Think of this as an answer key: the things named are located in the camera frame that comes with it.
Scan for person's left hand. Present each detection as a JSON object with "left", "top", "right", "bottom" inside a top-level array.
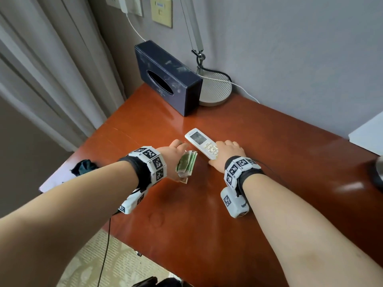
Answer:
[{"left": 157, "top": 139, "right": 192, "bottom": 184}]

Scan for person's right hand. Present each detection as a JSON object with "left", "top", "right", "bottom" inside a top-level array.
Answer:
[{"left": 208, "top": 140, "right": 247, "bottom": 174}]

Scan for white remote control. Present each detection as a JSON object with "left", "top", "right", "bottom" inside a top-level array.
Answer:
[{"left": 185, "top": 128, "right": 219, "bottom": 160}]

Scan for green banknotes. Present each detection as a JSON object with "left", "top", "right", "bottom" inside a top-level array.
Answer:
[{"left": 176, "top": 150, "right": 198, "bottom": 178}]

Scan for person's right forearm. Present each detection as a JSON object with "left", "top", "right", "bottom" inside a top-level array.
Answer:
[{"left": 242, "top": 174, "right": 383, "bottom": 287}]

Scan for person's left forearm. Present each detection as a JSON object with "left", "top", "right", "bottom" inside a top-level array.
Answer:
[{"left": 0, "top": 161, "right": 140, "bottom": 287}]

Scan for marker-printed right wrist band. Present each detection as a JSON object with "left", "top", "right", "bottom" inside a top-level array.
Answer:
[{"left": 224, "top": 156, "right": 266, "bottom": 197}]

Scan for marker-printed wrist band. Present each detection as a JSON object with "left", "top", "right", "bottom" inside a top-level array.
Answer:
[
  {"left": 118, "top": 146, "right": 167, "bottom": 190},
  {"left": 224, "top": 156, "right": 266, "bottom": 197}
]

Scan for marker-printed left wrist band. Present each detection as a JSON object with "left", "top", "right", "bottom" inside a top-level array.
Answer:
[{"left": 118, "top": 146, "right": 167, "bottom": 190}]

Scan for silver desk lamp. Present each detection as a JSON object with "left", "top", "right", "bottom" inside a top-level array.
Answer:
[{"left": 179, "top": 0, "right": 233, "bottom": 107}]

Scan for dark blue tissue box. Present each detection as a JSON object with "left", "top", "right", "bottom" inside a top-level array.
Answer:
[{"left": 135, "top": 40, "right": 203, "bottom": 117}]

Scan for dark crumpled cloth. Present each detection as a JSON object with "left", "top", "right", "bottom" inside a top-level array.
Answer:
[{"left": 70, "top": 159, "right": 99, "bottom": 177}]

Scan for white paper sheet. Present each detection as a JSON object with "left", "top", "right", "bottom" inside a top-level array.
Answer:
[{"left": 39, "top": 168, "right": 76, "bottom": 193}]

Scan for black chair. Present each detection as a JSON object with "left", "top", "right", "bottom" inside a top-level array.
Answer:
[{"left": 132, "top": 276, "right": 193, "bottom": 287}]

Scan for grey curtain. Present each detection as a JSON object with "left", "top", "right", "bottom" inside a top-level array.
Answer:
[{"left": 0, "top": 0, "right": 126, "bottom": 152}]

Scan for white flat box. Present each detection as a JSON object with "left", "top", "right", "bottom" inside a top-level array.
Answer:
[{"left": 348, "top": 111, "right": 383, "bottom": 156}]

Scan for black round object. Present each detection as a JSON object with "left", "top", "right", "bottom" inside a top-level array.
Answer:
[{"left": 370, "top": 156, "right": 383, "bottom": 192}]

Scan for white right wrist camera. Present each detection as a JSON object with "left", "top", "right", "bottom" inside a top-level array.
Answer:
[{"left": 220, "top": 186, "right": 250, "bottom": 219}]

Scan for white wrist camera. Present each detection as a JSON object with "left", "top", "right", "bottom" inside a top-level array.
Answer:
[
  {"left": 117, "top": 188, "right": 149, "bottom": 215},
  {"left": 220, "top": 186, "right": 250, "bottom": 219}
]

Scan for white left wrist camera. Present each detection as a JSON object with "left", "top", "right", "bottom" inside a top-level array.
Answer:
[{"left": 117, "top": 188, "right": 149, "bottom": 215}]

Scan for black lamp cable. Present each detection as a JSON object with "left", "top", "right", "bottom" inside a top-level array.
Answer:
[{"left": 196, "top": 53, "right": 233, "bottom": 85}]

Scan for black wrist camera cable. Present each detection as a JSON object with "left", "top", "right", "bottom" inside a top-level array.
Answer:
[{"left": 97, "top": 210, "right": 120, "bottom": 287}]

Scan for beige wall socket plate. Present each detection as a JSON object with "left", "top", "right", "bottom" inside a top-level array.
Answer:
[{"left": 150, "top": 0, "right": 173, "bottom": 28}]

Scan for white wall charger plug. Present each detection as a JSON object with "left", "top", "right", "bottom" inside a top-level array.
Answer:
[{"left": 105, "top": 0, "right": 144, "bottom": 17}]

